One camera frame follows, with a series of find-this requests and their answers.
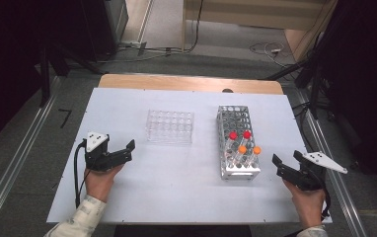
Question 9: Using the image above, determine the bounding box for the white table board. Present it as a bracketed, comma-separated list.
[46, 87, 333, 225]

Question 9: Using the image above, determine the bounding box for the white floor cable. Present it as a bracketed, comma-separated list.
[249, 41, 288, 67]

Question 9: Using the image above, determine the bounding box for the black metal stand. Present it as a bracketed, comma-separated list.
[259, 33, 329, 120]
[38, 42, 107, 108]

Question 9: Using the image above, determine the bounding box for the clear acrylic tube rack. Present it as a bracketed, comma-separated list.
[145, 109, 195, 146]

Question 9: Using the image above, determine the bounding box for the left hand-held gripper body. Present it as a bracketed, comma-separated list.
[83, 131, 120, 173]

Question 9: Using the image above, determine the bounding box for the person's left hand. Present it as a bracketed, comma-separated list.
[84, 163, 125, 203]

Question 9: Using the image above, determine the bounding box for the wooden table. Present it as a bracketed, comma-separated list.
[98, 73, 284, 96]

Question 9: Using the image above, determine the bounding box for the clear rack with tubes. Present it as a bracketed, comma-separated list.
[215, 105, 263, 182]

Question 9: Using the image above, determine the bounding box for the metal floor rail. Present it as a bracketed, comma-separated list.
[293, 87, 370, 237]
[0, 76, 62, 237]

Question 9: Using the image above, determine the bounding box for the beige wooden furniture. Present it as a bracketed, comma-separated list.
[182, 0, 339, 62]

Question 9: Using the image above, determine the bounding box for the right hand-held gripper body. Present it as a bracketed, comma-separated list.
[289, 151, 348, 193]

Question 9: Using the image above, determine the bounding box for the right hand-held gripper black cable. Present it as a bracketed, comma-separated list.
[321, 182, 333, 221]

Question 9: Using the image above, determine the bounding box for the grey floor cable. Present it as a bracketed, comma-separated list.
[97, 39, 186, 64]

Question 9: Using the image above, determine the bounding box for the grey cabinet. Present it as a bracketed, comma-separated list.
[77, 0, 129, 62]

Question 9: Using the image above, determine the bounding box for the black curtain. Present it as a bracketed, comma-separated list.
[0, 0, 82, 154]
[321, 0, 377, 198]

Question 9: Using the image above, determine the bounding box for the black hanging cable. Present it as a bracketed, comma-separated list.
[185, 0, 204, 53]

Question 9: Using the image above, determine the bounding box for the person's right hand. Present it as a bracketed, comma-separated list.
[282, 179, 328, 229]

